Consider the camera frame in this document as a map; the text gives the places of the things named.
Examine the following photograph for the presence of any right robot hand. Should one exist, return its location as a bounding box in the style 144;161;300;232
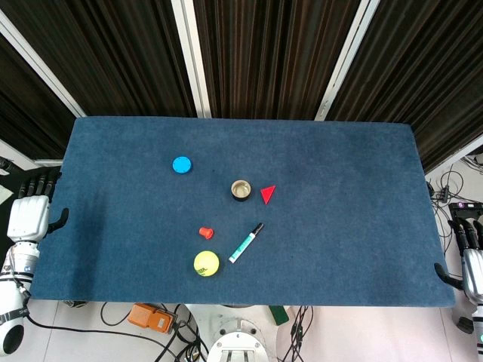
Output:
433;219;483;302

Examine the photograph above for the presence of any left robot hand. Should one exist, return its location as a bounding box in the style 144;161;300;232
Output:
7;171;70;243

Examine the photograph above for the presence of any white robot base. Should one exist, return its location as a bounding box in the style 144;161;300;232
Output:
184;304;291;362

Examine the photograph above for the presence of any dark green rectangular block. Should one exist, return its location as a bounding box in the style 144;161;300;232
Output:
268;305;290;325

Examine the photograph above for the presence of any black equipment box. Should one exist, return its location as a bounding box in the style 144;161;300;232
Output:
448;201;483;227

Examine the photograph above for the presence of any black caster wheel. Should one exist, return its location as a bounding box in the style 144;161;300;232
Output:
455;315;475;334

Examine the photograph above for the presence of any black power strip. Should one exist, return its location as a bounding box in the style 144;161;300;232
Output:
426;181;452;201

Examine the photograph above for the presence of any orange foot pedal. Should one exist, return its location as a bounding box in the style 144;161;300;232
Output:
127;302;177;335

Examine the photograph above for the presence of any blue round disc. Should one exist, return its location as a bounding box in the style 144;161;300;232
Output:
171;155;194;176

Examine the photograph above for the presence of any yellow tennis ball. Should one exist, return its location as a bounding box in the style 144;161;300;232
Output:
193;250;220;278

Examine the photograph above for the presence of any blue felt table mat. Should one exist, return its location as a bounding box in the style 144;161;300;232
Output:
29;116;457;308

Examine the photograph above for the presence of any metal tin cup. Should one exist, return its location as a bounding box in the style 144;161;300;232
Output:
230;179;253;202

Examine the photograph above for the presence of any green marker pen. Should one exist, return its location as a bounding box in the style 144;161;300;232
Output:
228;222;265;264

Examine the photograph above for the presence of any black floor cable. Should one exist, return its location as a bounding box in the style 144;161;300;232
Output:
22;293;182;362

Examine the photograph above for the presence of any white aluminium frame post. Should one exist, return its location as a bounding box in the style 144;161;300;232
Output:
171;0;211;118
314;0;382;121
0;9;87;118

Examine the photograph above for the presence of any black cable bundle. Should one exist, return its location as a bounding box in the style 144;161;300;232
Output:
278;305;316;362

